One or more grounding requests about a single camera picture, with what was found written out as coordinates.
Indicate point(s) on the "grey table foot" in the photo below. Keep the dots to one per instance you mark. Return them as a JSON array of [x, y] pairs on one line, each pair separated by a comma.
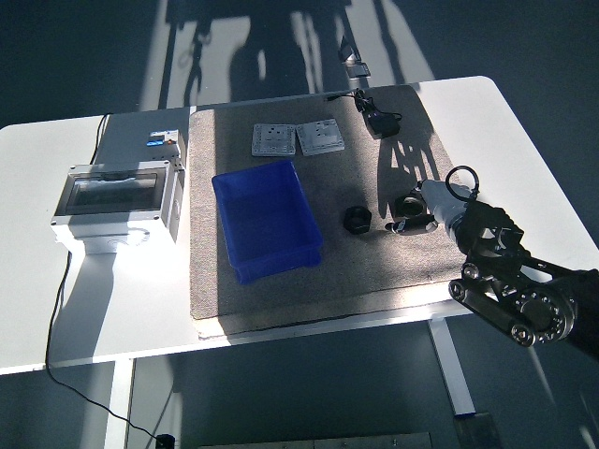
[[477, 432]]

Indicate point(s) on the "blue plastic box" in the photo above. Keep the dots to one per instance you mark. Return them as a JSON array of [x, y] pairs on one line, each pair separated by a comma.
[[267, 224]]

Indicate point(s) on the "white table leg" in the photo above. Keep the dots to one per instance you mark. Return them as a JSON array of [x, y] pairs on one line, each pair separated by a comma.
[[118, 402], [453, 369]]

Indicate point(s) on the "white wall socket panel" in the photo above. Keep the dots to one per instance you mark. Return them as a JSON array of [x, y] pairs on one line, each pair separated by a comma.
[[273, 139], [320, 138]]

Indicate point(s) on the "dark metal hex nut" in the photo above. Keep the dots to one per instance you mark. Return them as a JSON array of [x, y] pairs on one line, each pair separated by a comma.
[[358, 220], [410, 207]]

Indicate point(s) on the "grey electrical enclosure box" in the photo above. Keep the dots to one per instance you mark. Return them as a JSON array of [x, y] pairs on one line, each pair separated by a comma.
[[112, 201]]

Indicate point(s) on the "grey-brown mat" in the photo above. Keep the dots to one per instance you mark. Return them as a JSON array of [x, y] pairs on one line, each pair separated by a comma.
[[327, 276]]

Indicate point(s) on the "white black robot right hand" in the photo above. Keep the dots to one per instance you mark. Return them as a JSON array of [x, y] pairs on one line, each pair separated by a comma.
[[440, 198]]

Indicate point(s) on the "white blue circuit breaker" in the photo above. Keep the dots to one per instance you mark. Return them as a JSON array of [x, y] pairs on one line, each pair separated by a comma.
[[164, 139]]

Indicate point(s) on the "black floor plug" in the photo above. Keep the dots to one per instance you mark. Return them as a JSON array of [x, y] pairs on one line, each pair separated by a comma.
[[165, 441]]

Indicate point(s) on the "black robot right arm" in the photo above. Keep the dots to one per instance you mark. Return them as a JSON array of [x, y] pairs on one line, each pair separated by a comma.
[[515, 280]]

